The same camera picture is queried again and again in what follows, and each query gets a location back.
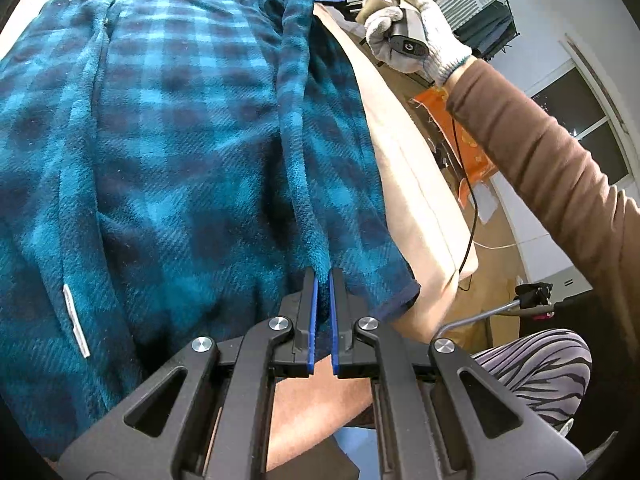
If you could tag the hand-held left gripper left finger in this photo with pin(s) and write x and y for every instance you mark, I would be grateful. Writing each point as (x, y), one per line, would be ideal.
(312, 320)

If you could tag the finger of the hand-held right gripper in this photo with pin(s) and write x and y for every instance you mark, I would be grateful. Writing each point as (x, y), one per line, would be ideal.
(330, 1)

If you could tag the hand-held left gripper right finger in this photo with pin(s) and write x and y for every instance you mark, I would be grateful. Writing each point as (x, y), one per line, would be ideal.
(334, 320)

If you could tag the teal plaid fleece shirt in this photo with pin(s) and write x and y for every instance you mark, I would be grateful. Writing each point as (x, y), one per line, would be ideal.
(175, 160)

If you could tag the person's right forearm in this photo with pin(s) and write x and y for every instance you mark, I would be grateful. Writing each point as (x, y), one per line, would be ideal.
(525, 150)

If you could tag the black clothes rack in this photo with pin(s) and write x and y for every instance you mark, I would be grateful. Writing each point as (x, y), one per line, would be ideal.
(511, 15)

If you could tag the person's right hand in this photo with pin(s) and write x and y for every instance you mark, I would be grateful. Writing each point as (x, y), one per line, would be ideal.
(442, 47)

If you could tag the dark green hanging cloth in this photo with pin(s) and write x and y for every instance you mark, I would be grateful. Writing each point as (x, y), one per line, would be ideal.
(485, 27)

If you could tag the orange cloth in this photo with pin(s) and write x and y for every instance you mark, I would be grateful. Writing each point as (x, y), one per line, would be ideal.
(477, 160)

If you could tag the tan blanket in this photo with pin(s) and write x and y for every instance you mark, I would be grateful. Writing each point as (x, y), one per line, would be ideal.
(415, 200)

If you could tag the window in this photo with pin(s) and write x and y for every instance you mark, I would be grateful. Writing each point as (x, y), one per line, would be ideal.
(565, 105)

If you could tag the white paper sheet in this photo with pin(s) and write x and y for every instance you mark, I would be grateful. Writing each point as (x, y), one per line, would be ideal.
(487, 200)

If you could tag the black clamp stand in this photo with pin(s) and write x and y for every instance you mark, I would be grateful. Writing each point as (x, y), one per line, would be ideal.
(535, 297)

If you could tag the person's right leg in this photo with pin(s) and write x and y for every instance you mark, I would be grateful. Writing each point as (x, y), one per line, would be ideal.
(540, 365)

